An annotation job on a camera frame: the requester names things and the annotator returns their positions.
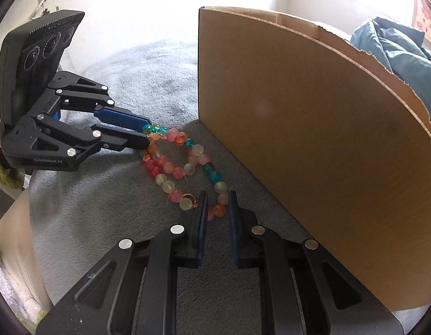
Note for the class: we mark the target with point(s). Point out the blue duvet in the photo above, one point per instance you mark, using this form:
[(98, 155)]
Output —
[(404, 56)]

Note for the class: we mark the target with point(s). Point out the brown cardboard box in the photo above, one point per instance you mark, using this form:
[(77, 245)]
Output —
[(306, 146)]

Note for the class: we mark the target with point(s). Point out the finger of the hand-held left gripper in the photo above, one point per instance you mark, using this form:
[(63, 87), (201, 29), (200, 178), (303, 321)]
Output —
[(131, 142), (117, 116)]

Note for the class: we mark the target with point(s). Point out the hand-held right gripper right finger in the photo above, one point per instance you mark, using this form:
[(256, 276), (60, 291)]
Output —
[(233, 240)]

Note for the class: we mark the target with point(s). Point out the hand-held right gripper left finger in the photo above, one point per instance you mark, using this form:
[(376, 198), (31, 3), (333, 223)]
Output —
[(201, 240)]

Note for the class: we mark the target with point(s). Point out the person's leg cream pants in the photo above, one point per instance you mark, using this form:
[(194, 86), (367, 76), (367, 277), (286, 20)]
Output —
[(16, 286)]

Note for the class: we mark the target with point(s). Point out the floral curtain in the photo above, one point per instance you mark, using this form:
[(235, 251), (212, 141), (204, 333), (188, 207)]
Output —
[(425, 17)]

